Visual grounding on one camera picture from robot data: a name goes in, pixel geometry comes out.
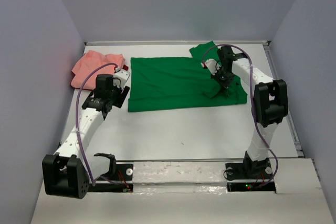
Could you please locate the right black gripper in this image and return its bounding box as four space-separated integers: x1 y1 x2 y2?
211 66 235 90

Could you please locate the green t shirt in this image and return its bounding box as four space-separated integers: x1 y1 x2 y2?
128 41 248 112

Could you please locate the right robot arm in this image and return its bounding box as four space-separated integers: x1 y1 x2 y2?
203 44 289 182

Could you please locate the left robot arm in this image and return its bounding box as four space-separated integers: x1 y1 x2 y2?
42 70 130 199

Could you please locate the pink folded t shirt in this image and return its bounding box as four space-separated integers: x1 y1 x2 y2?
71 50 125 90

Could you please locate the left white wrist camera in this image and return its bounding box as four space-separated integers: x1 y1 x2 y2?
113 69 130 88

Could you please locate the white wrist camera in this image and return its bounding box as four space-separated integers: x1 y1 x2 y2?
113 69 130 88
201 59 220 76

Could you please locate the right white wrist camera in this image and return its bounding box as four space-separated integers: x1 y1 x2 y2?
201 59 220 76

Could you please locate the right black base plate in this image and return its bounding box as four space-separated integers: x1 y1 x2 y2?
223 163 276 193

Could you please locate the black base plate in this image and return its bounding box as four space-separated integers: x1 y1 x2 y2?
88 163 134 193
223 163 276 193

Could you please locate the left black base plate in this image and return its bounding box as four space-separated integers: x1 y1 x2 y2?
88 163 134 193

